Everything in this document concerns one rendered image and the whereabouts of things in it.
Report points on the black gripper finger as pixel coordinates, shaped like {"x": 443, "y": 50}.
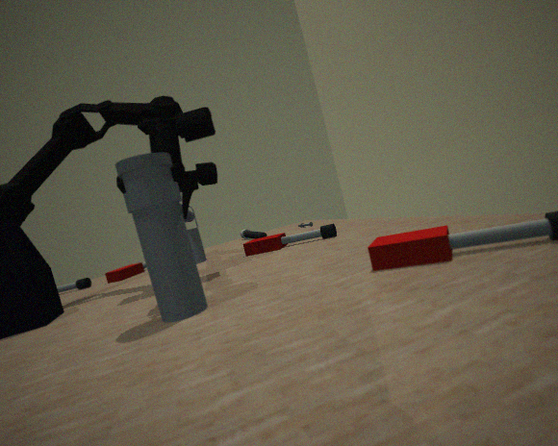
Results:
{"x": 189, "y": 185}

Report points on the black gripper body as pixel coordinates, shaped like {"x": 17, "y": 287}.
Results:
{"x": 205, "y": 172}

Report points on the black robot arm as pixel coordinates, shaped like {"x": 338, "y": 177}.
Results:
{"x": 161, "y": 119}

